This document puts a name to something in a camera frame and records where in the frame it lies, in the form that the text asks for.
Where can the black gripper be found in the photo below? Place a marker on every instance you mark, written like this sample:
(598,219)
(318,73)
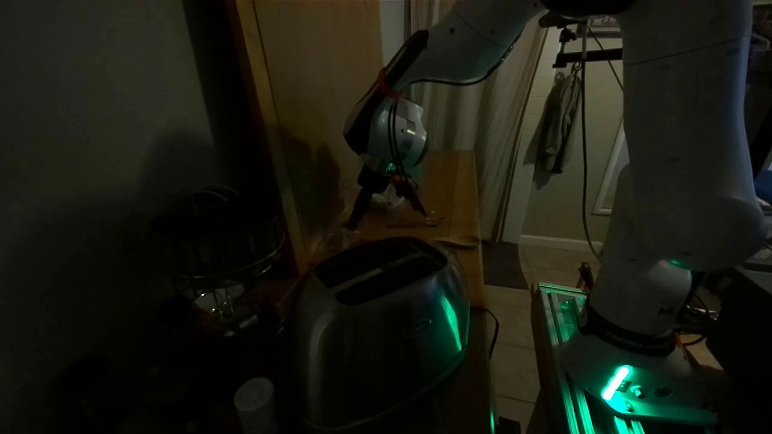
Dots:
(387,171)

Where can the wooden cabinet panel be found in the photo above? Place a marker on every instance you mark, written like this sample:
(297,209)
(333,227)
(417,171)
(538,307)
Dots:
(322,121)

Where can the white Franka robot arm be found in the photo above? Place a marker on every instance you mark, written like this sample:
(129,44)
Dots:
(684,160)

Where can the stainless steel toaster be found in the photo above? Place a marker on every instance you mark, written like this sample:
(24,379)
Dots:
(376,337)

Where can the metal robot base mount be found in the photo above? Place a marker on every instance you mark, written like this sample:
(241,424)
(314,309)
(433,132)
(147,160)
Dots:
(627,394)

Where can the glass jar with dark lid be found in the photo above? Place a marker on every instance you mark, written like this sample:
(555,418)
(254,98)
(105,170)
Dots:
(218,249)

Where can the white cylindrical cap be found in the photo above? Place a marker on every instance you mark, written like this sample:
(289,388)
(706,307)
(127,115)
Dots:
(257,406)

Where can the dark floor mat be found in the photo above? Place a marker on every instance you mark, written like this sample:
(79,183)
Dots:
(504,265)

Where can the grey hanging cloth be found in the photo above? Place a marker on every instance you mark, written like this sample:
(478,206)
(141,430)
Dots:
(555,129)

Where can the pale grey curtain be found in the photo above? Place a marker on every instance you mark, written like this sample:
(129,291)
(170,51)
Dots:
(498,160)

